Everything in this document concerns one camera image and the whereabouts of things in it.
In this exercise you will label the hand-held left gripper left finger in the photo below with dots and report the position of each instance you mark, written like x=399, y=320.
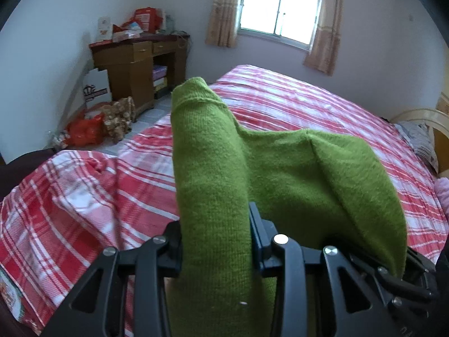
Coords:
x=168, y=252

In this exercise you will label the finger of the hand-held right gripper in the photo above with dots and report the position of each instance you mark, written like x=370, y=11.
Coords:
x=419, y=277

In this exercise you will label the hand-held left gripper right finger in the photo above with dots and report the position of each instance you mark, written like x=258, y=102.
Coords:
x=258, y=249

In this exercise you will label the green striped sweater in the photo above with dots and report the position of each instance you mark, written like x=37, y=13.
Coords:
x=210, y=182

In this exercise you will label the pink cloth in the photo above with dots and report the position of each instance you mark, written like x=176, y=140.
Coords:
x=442, y=195

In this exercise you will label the red plaid bed sheet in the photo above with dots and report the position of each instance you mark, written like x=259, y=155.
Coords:
x=87, y=200

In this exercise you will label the floral pillow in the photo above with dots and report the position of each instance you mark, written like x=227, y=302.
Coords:
x=419, y=144

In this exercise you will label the orange-red plastic bag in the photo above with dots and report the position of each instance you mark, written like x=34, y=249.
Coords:
x=86, y=131

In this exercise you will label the cream bed headboard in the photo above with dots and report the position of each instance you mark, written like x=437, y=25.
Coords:
x=421, y=116

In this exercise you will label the printed mattress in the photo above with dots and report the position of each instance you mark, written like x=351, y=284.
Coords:
x=10, y=295

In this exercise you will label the dark wooden furniture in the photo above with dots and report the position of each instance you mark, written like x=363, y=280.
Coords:
x=17, y=168

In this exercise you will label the white printed carton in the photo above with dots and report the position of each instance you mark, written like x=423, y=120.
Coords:
x=96, y=89

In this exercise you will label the purple box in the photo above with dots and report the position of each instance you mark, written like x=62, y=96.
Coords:
x=159, y=73

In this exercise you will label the brown wooden desk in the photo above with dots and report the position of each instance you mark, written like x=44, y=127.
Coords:
x=122, y=63

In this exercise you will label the red and white packets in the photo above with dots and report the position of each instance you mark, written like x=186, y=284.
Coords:
x=124, y=35

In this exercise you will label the beige curtain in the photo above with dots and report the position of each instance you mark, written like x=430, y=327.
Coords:
x=224, y=14
x=324, y=35

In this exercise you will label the grey plastic bag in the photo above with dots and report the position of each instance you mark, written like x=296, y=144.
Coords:
x=170, y=24

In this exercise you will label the small white box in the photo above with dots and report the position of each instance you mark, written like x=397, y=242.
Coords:
x=104, y=28

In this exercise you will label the window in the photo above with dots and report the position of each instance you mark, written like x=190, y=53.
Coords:
x=280, y=7

